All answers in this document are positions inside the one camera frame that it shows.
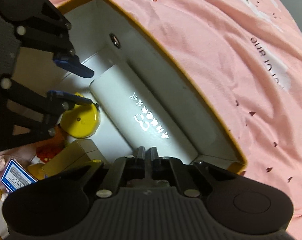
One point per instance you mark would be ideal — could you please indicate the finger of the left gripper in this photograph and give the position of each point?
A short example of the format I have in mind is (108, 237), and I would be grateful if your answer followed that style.
(17, 130)
(76, 66)

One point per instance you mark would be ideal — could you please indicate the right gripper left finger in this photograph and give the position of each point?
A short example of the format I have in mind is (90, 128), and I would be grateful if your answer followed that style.
(128, 171)

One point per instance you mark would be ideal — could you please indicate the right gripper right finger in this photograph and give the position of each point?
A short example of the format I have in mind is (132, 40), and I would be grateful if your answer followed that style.
(171, 172)

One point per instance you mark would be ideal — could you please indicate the white glasses case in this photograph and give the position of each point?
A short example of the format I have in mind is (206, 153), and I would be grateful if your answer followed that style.
(137, 114)

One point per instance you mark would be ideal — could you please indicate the pink pouch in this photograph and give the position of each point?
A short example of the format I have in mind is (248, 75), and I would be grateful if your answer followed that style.
(23, 155)

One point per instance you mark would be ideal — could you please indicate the small brown gift box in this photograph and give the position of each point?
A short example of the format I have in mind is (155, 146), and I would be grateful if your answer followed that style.
(75, 154)

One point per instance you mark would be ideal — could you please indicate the yellow tape measure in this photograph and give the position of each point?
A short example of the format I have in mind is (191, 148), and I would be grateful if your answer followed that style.
(81, 122)

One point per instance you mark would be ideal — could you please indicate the orange cardboard box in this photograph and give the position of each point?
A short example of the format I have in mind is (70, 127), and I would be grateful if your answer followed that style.
(77, 204)

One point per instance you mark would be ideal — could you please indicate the white blue barcode tag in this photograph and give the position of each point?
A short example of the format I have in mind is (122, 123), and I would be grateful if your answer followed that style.
(15, 176)

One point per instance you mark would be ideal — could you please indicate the pink cloud-print duvet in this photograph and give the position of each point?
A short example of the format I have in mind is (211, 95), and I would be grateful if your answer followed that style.
(246, 57)

